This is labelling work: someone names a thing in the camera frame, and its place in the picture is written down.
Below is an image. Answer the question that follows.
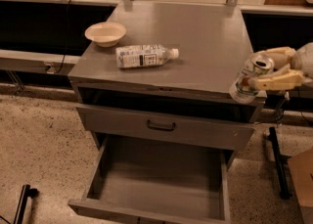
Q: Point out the black metal stand leg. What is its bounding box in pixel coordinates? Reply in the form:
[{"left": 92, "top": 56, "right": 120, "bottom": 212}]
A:
[{"left": 268, "top": 127, "right": 291, "bottom": 200}]

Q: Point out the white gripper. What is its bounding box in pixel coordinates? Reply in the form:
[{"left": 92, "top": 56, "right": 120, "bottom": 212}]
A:
[{"left": 247, "top": 42, "right": 313, "bottom": 91}]

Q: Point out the white green 7up can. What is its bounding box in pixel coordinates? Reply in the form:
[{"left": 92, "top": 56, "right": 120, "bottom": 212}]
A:
[{"left": 229, "top": 53, "right": 274, "bottom": 104}]

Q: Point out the black cable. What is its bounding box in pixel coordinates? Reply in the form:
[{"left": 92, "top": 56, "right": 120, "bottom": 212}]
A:
[{"left": 52, "top": 0, "right": 84, "bottom": 75}]

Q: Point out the clear plastic water bottle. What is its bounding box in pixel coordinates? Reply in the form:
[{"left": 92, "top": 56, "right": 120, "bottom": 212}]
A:
[{"left": 115, "top": 44, "right": 179, "bottom": 68}]

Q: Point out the black bar lower left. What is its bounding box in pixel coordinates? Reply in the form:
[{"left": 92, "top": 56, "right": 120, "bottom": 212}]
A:
[{"left": 13, "top": 184, "right": 38, "bottom": 224}]

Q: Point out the white paper bowl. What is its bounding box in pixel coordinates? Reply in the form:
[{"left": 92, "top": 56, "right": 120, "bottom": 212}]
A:
[{"left": 85, "top": 22, "right": 126, "bottom": 47}]

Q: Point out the brown cardboard box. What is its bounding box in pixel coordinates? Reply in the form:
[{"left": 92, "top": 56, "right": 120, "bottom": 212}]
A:
[{"left": 288, "top": 148, "right": 313, "bottom": 224}]

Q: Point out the closed grey top drawer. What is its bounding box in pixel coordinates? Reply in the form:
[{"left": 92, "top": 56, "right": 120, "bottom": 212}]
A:
[{"left": 77, "top": 104, "right": 254, "bottom": 150}]

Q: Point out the open grey middle drawer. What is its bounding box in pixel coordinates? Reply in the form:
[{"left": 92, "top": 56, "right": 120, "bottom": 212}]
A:
[{"left": 68, "top": 136, "right": 231, "bottom": 224}]

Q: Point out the black drawer handle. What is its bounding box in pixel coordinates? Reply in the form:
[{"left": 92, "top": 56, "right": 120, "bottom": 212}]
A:
[{"left": 146, "top": 119, "right": 176, "bottom": 132}]

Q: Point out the grey drawer cabinet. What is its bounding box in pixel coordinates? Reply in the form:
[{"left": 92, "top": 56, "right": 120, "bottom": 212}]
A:
[{"left": 67, "top": 0, "right": 268, "bottom": 170}]

